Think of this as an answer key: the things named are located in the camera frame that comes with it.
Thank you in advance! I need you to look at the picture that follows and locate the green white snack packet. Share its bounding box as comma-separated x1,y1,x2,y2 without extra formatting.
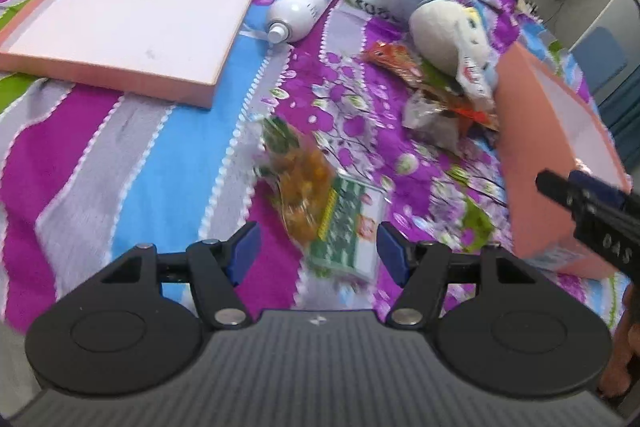
256,116,387,284

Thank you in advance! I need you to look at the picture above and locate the silver brown snack packet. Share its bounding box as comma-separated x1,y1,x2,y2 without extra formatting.
402,92,460,154

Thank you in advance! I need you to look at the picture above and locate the white shrimp flavour snack bag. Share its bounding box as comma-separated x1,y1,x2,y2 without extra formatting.
456,53,498,113

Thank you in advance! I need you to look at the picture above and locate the red orange snack packet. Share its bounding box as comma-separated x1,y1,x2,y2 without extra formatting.
361,41,499,131

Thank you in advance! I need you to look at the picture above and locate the pink cardboard box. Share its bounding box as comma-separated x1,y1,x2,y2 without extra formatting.
494,43,631,280

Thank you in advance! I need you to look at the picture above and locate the blue folded chair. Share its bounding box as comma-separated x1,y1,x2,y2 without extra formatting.
572,26,627,94

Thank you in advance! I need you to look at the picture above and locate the colourful striped floral bedspread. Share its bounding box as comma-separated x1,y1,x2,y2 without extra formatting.
0,0,618,333

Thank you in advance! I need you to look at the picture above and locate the white blue plush toy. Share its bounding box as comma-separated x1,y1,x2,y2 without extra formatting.
381,0,498,89

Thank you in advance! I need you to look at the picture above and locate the white spray bottle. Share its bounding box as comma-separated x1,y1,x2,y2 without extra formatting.
266,0,333,44

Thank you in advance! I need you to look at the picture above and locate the pink box lid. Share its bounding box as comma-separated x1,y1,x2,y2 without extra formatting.
1,0,253,108

